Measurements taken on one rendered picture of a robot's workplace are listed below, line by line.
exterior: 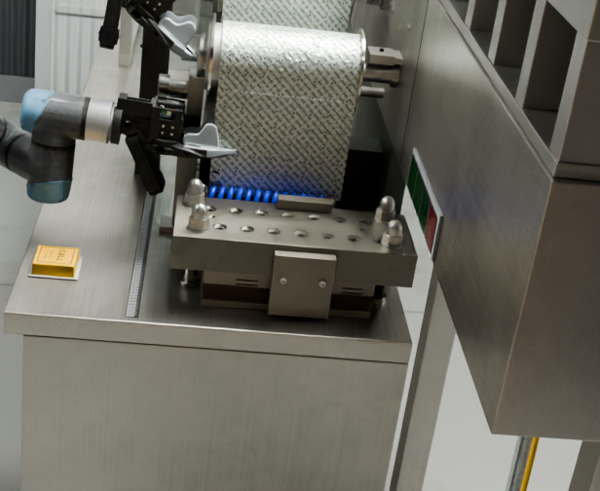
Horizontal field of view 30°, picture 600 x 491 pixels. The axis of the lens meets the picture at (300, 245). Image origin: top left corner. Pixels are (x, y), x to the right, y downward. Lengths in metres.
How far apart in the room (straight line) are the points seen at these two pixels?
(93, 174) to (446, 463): 1.35
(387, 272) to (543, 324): 0.70
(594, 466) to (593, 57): 0.53
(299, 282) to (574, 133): 0.81
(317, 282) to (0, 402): 1.54
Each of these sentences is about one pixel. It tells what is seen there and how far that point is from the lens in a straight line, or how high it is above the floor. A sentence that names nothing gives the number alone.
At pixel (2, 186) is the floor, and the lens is 4.45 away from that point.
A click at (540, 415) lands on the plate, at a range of 1.25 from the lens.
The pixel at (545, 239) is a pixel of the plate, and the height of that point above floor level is 1.38.
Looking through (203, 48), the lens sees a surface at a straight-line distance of 1.93.
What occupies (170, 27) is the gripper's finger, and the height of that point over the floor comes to 1.29.
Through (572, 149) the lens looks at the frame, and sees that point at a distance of 1.12.
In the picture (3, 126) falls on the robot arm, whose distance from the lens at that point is 2.04.
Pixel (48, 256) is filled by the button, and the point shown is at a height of 0.92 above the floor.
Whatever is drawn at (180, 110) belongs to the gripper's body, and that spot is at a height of 1.17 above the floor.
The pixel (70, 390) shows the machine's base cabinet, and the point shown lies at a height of 0.76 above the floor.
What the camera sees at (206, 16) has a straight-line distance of 2.96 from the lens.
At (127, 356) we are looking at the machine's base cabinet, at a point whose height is 0.84.
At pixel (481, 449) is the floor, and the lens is 3.24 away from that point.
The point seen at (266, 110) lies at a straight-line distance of 1.93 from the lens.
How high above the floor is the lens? 1.83
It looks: 26 degrees down
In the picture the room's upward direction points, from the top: 8 degrees clockwise
